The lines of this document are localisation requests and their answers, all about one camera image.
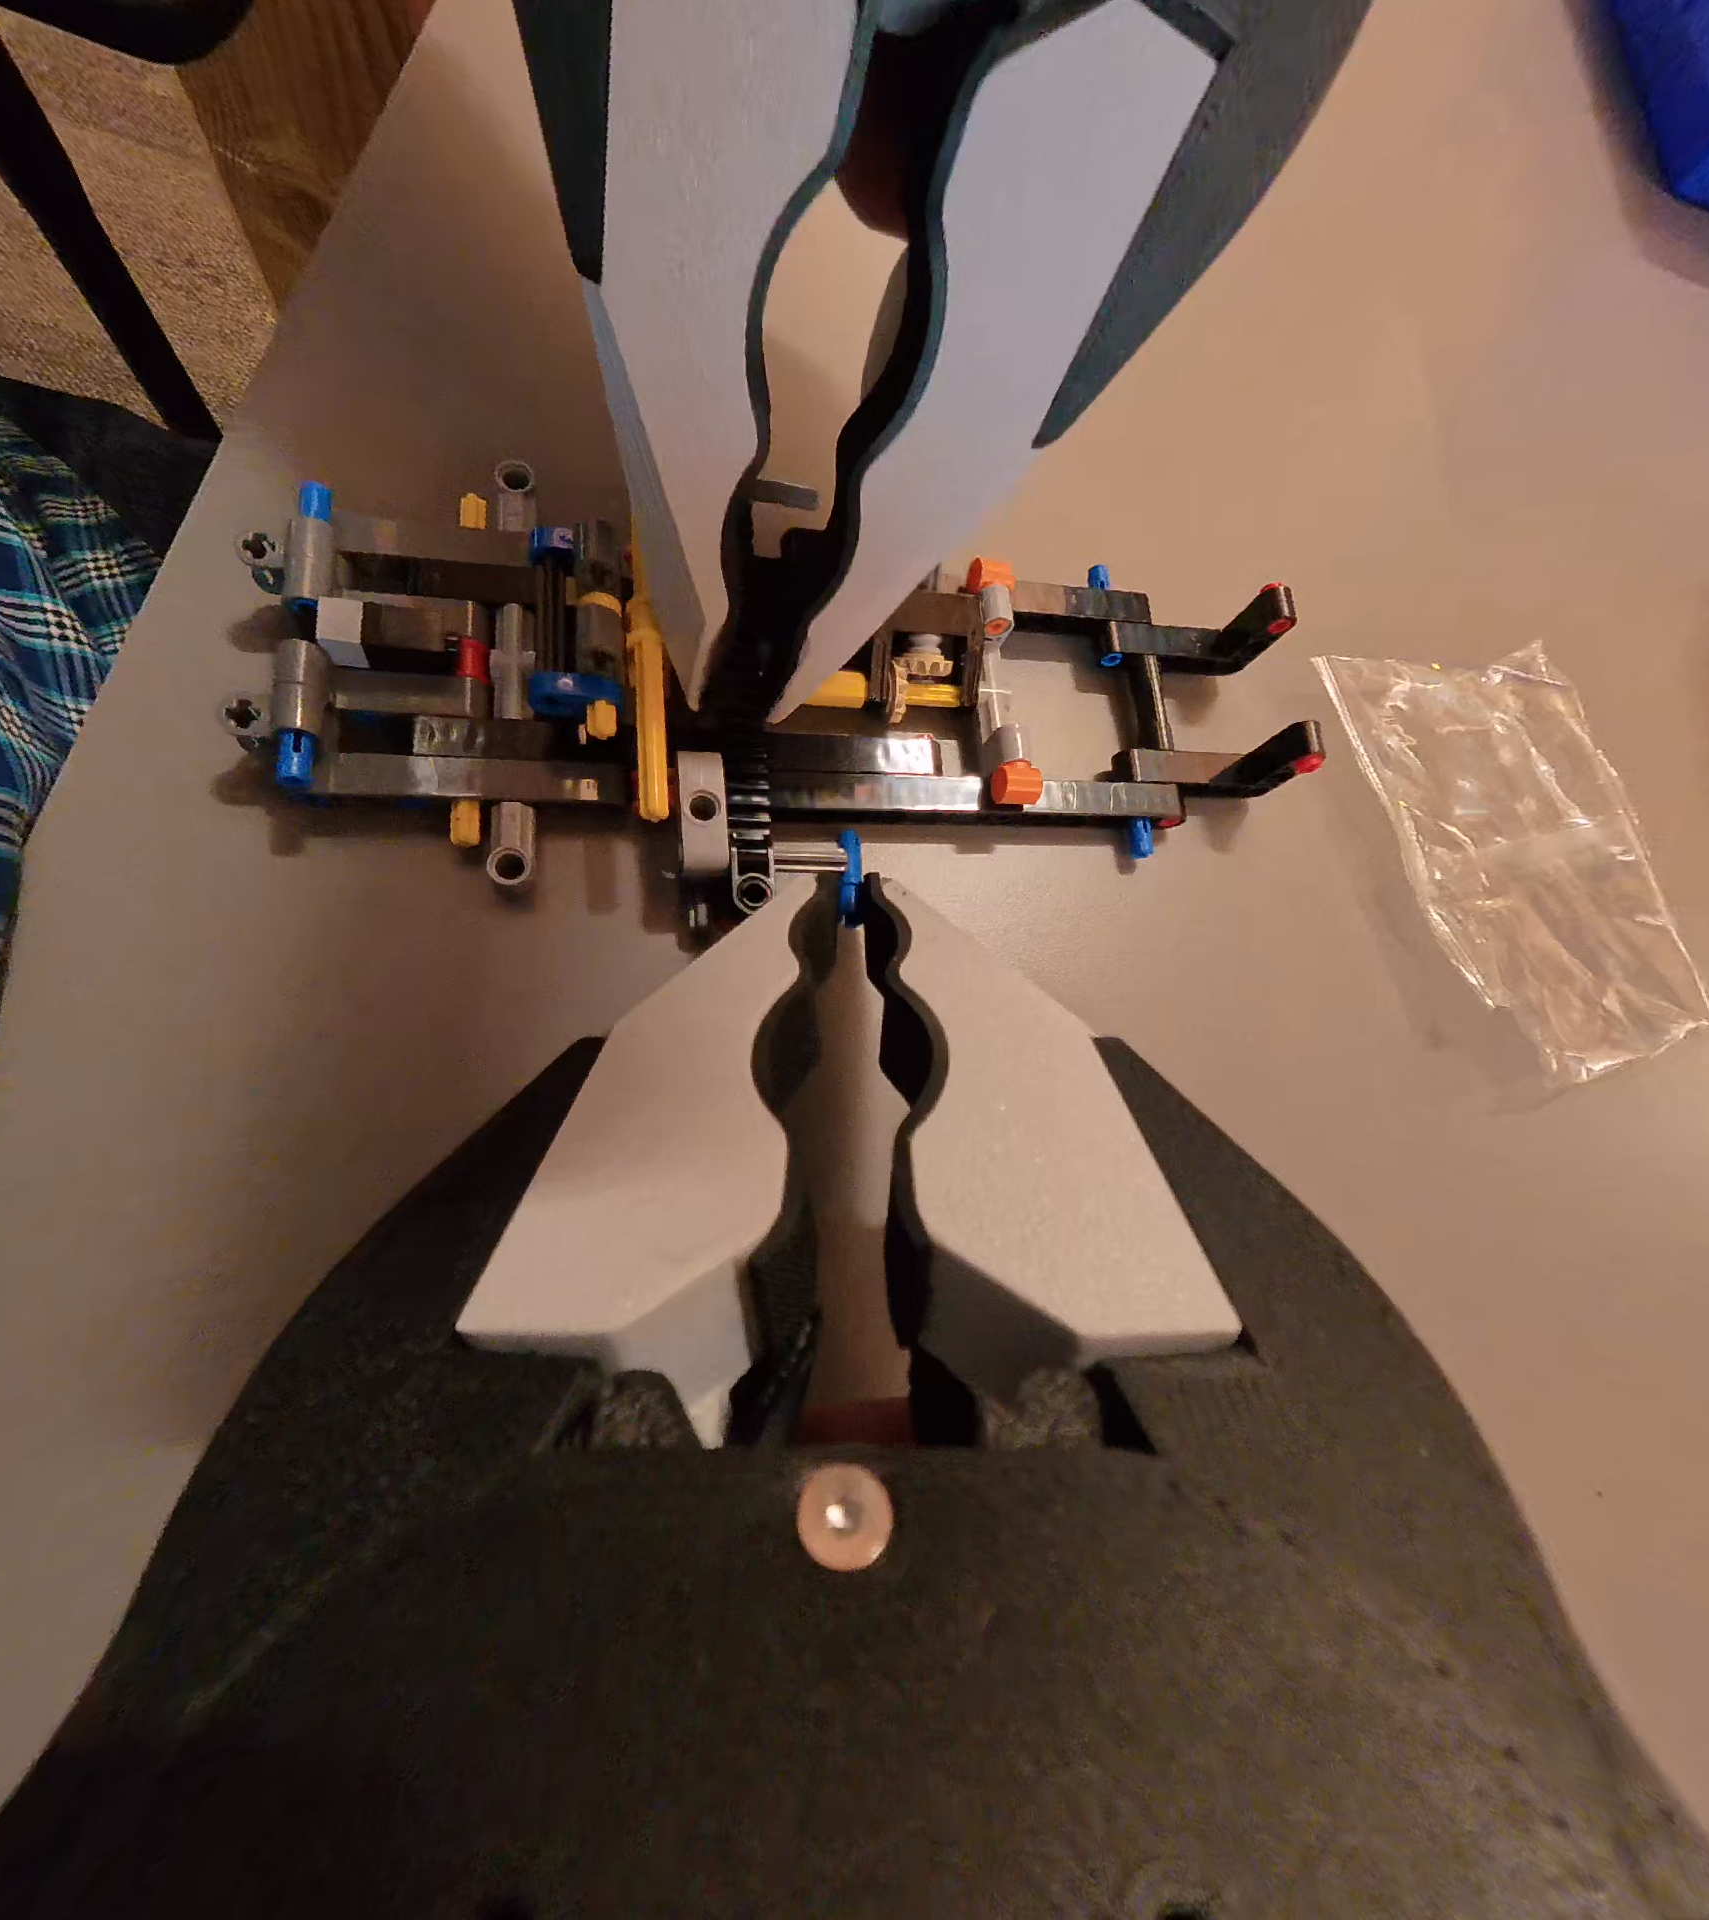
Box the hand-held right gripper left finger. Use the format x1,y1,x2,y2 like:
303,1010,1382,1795
450,875,819,1447

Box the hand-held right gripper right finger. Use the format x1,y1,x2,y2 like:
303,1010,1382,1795
865,875,1240,1447

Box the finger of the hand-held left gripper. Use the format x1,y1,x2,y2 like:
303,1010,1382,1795
580,0,889,689
764,0,1232,726

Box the lego technic chassis assembly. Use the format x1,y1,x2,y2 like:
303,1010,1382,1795
218,476,1326,921

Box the clear plastic bag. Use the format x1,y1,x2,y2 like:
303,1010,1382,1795
1310,642,1709,1082

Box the black chair frame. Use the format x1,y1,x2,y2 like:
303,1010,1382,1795
0,0,226,442

